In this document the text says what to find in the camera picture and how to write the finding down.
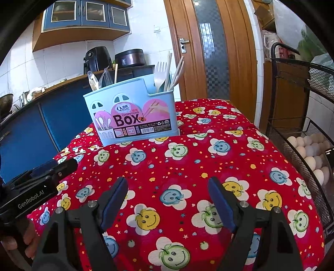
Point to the dark wok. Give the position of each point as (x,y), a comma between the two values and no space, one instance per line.
(5,104)

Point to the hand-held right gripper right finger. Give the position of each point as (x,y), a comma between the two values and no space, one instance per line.
(220,203)

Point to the wooden chopstick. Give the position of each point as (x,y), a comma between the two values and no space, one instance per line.
(180,69)
(115,74)

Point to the blue base cabinet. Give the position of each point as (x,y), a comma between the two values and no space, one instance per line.
(52,122)

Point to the metal kettle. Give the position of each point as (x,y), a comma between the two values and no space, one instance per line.
(22,99)

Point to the black air fryer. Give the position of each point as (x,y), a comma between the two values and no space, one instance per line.
(97,60)

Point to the white plastic fork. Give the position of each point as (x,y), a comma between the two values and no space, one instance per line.
(159,78)

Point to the small black device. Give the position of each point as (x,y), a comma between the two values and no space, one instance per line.
(329,154)

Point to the red smiley printed tablecloth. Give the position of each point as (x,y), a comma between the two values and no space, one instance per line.
(182,161)

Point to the light blue utensil box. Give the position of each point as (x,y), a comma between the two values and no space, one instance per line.
(130,93)

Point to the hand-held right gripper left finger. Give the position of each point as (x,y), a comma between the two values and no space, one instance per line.
(114,203)

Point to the white wall socket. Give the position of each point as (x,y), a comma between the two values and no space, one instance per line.
(157,29)

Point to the person's left hand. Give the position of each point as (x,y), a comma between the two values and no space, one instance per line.
(32,239)

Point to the pile of eggs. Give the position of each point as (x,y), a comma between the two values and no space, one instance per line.
(310,156)

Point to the white cloth bundle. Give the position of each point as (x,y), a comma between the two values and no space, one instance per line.
(36,91)

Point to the wooden shelf unit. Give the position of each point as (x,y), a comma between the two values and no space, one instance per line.
(284,91)

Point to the blue wall cabinet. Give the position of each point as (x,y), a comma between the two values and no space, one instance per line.
(78,15)

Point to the bag of green vegetables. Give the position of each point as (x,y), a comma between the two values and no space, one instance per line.
(318,49)

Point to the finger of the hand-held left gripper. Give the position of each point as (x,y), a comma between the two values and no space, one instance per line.
(44,167)
(66,168)

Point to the white plastic bag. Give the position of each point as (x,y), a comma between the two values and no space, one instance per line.
(289,23)

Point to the clear plastic jug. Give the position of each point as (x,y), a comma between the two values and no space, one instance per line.
(268,45)

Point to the dark rice cooker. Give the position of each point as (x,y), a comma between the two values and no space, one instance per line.
(130,58)

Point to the wooden door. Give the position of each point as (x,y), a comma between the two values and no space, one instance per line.
(234,52)

